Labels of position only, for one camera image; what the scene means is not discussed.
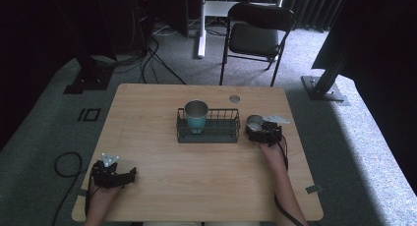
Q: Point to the black floor tape marks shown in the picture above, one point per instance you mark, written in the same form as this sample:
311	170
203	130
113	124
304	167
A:
89	115

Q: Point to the silver metal cup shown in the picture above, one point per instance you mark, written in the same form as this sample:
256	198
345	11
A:
255	123

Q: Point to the person's legs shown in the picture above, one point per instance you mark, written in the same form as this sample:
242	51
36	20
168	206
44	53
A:
201	224

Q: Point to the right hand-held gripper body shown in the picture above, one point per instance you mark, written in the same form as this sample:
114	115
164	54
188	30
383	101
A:
270	132

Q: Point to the person's left hand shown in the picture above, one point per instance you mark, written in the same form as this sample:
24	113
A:
103	195

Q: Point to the teal metal cup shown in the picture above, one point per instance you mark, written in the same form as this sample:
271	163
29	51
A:
196	116

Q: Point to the black metal stand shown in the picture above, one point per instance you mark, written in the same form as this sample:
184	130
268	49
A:
90	72
324	85

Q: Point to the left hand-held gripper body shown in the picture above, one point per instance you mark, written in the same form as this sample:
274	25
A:
105	177

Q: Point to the person's right hand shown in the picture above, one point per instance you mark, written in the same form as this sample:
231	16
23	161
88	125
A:
272	152

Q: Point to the black folding chair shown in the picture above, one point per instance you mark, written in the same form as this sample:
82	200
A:
254	39

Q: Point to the round grey table grommet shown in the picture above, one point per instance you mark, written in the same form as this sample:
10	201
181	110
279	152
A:
234	99

